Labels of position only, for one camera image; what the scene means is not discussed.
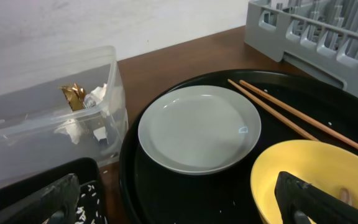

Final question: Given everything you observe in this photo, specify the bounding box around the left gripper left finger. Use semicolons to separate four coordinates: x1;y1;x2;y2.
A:
0;174;80;224

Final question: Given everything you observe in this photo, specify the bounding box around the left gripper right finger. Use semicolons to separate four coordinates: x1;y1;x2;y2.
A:
274;171;358;224

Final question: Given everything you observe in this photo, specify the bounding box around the yellow bowl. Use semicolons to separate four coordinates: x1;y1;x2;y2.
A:
250;140;358;223

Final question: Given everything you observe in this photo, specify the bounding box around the wooden chopstick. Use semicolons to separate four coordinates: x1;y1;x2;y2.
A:
240;80;358;149
227;79;319;141

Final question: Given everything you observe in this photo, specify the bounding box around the gold brown snack wrapper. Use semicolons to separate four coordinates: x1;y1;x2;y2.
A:
60;83;87;111

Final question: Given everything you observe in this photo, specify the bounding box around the white tissue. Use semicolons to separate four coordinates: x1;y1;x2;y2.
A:
54;82;127;146

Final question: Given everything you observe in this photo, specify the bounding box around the grey plate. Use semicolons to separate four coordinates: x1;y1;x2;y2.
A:
138;85;262;175

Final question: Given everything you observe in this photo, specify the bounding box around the grey dishwasher rack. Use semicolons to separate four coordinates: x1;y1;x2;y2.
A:
244;0;358;97

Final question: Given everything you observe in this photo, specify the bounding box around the black rectangular tray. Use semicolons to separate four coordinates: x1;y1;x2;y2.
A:
0;158;108;224

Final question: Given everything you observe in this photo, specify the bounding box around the round black tray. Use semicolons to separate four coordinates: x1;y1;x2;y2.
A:
119;69;358;223

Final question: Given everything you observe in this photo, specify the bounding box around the clear plastic bin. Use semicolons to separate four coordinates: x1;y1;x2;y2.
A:
0;46;128;189

